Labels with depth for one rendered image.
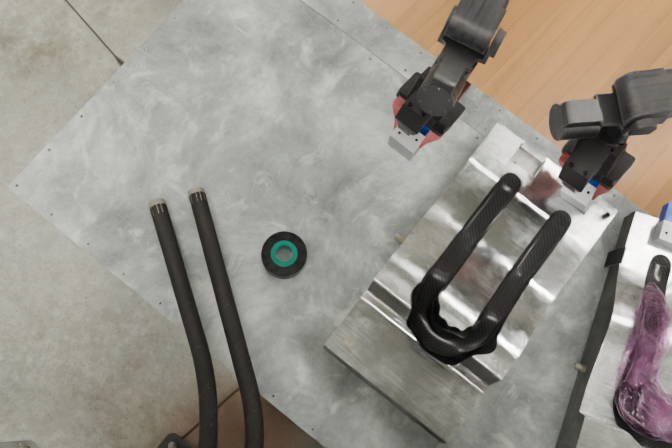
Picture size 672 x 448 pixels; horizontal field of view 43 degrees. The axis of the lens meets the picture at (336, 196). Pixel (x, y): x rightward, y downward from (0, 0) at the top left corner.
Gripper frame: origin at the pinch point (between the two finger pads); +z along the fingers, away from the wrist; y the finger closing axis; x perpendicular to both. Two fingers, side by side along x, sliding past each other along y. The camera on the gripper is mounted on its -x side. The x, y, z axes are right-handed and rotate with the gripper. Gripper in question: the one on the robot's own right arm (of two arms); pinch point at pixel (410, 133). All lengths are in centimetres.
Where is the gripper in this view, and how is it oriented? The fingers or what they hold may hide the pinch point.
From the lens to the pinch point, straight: 145.5
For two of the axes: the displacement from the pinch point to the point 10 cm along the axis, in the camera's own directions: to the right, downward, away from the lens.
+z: -3.3, 5.6, 7.6
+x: 5.2, -5.6, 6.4
